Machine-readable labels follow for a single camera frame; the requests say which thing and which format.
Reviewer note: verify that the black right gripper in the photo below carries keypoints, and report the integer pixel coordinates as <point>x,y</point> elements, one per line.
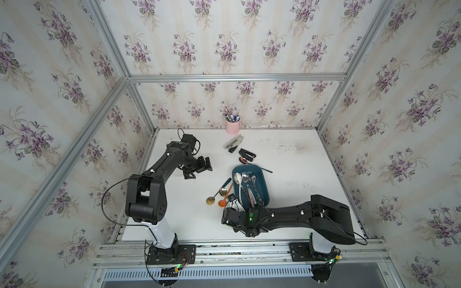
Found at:
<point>245,212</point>

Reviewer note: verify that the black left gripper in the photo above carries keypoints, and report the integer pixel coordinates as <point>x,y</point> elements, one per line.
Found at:
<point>202,167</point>

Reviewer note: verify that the orange plastic spoon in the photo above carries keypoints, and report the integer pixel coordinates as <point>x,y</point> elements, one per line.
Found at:
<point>222,203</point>

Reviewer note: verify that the steel spoon green handle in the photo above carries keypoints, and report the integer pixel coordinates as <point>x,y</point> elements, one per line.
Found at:
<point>258,195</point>

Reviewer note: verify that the gold spoon green handle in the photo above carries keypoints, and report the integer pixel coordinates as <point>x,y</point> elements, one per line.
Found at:
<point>222,191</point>

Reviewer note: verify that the white plastic spoon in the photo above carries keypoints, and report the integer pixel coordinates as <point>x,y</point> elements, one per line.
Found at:
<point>238,180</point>

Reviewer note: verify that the iridescent rainbow metal spoon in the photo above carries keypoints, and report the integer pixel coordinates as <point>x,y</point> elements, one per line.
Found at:
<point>245,161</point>

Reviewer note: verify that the teal plastic storage box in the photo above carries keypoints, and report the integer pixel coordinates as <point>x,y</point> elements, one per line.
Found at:
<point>261,184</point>

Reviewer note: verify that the steel spoon pink handle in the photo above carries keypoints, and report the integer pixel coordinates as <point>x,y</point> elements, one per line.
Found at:
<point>246,180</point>

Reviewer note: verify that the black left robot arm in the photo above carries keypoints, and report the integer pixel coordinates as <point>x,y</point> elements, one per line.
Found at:
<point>146,200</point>

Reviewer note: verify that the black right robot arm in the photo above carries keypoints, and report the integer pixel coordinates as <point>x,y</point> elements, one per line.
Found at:
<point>329,218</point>

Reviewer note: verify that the pink pen cup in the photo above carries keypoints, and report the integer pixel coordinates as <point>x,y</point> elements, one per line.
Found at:
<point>232,126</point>

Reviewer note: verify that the pens in cup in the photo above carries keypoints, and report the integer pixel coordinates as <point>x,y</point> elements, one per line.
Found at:
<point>232,118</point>

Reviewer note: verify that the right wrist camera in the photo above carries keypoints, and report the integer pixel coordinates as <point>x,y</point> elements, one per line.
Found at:
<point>232,203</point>

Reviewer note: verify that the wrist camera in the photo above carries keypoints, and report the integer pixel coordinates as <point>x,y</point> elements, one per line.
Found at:
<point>194,143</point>
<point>232,203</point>

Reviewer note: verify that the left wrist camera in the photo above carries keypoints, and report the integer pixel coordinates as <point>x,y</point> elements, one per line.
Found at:
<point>194,143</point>

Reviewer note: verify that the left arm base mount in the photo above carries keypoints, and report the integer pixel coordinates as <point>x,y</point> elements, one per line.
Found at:
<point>181,254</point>

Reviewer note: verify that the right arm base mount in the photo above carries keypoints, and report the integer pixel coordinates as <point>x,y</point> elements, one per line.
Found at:
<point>304,252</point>

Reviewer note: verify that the white slotted cable duct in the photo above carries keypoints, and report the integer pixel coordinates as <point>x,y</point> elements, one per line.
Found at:
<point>209,273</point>

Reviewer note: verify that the aluminium rail frame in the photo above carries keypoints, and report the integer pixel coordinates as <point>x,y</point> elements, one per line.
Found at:
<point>359,266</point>

